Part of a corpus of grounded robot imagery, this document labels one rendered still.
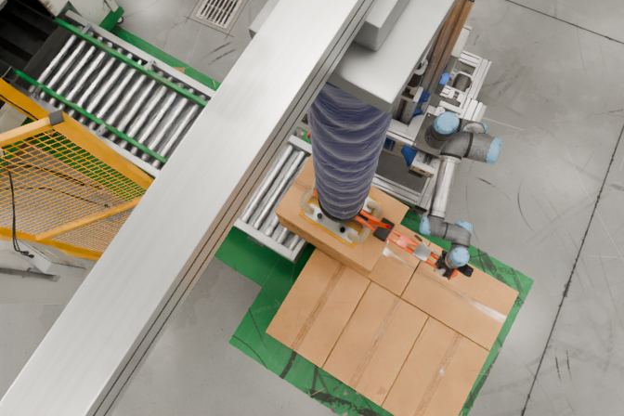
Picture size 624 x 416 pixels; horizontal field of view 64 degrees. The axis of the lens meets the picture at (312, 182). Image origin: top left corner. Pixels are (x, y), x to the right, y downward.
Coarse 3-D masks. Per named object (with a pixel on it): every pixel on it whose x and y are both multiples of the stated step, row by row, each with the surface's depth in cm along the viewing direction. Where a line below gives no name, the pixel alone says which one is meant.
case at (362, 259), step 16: (304, 176) 271; (288, 192) 269; (304, 192) 268; (288, 208) 266; (384, 208) 264; (400, 208) 264; (288, 224) 280; (304, 224) 264; (352, 224) 263; (320, 240) 262; (336, 240) 261; (368, 240) 260; (336, 256) 284; (352, 256) 258; (368, 256) 258; (368, 272) 264
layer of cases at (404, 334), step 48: (336, 288) 306; (384, 288) 306; (432, 288) 304; (480, 288) 303; (288, 336) 300; (336, 336) 299; (384, 336) 298; (432, 336) 297; (480, 336) 296; (384, 384) 291; (432, 384) 290
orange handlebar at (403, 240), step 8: (368, 216) 250; (368, 224) 248; (392, 232) 248; (392, 240) 246; (400, 240) 245; (408, 240) 245; (408, 248) 245; (432, 256) 244; (432, 264) 242; (456, 272) 241
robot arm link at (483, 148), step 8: (464, 120) 257; (464, 128) 252; (472, 128) 246; (480, 128) 250; (472, 136) 215; (480, 136) 216; (488, 136) 217; (472, 144) 214; (480, 144) 214; (488, 144) 214; (496, 144) 214; (472, 152) 216; (480, 152) 215; (488, 152) 214; (496, 152) 214; (480, 160) 218; (488, 160) 216; (496, 160) 216
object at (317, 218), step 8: (304, 216) 263; (312, 216) 262; (320, 216) 260; (320, 224) 261; (344, 224) 261; (328, 232) 260; (336, 232) 260; (344, 232) 259; (360, 232) 260; (344, 240) 259; (352, 248) 259
